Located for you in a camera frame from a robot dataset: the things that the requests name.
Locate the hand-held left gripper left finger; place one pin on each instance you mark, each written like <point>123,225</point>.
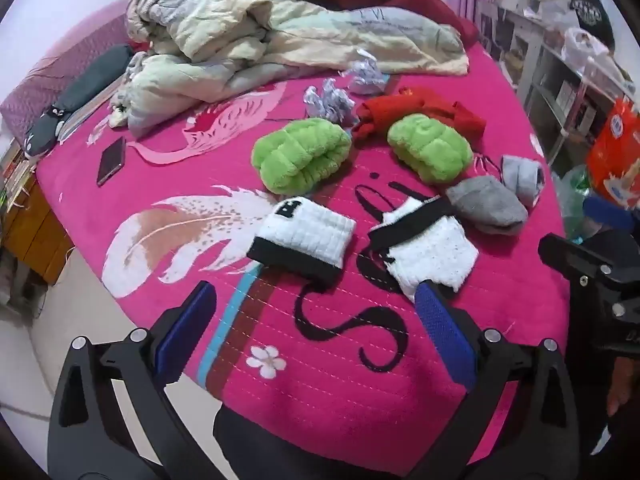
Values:
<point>185,330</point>

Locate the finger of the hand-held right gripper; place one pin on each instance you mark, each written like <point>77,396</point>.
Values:
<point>570,257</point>
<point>607,212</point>

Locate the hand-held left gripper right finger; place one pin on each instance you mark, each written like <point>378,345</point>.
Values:
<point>445,330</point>

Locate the red knitted cloth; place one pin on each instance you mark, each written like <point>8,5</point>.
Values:
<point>430,105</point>

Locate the green fluffy slipper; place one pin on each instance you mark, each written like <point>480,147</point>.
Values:
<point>432,147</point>
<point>300,157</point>

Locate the person's right hand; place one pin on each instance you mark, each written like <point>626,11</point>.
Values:
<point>622,385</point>

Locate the clear plastic bag green contents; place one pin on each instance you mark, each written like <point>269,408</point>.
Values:
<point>575,195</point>

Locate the orange printed bag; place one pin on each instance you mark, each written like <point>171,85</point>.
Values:
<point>617,150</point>

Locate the white black knitted sock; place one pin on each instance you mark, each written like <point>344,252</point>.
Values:
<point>305,235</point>
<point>430,255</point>

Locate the light grey sock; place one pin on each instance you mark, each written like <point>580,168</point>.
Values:
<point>520,175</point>

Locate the dark grey sock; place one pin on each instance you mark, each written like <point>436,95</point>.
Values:
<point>485,205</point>

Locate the pink printed bedspread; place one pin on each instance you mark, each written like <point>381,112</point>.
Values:
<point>175,170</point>

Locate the white shelf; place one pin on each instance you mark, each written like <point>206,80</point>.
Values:
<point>537,60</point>

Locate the white plastic bag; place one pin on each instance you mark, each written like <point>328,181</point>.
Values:
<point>580,45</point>

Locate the wooden cabinet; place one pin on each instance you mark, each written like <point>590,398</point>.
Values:
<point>35,240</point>

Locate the smartphone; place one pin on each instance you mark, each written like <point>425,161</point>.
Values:
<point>111,160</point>

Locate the black cap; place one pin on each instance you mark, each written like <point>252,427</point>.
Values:
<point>592,10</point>

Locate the row of books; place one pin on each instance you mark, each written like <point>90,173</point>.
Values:
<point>15,170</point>

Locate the dark grey plush toy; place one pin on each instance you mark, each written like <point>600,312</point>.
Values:
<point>85,85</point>

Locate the purple quilted cushion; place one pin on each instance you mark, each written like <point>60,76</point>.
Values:
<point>45,75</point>

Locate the pale green quilt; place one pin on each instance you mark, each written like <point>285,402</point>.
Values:
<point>210,25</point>

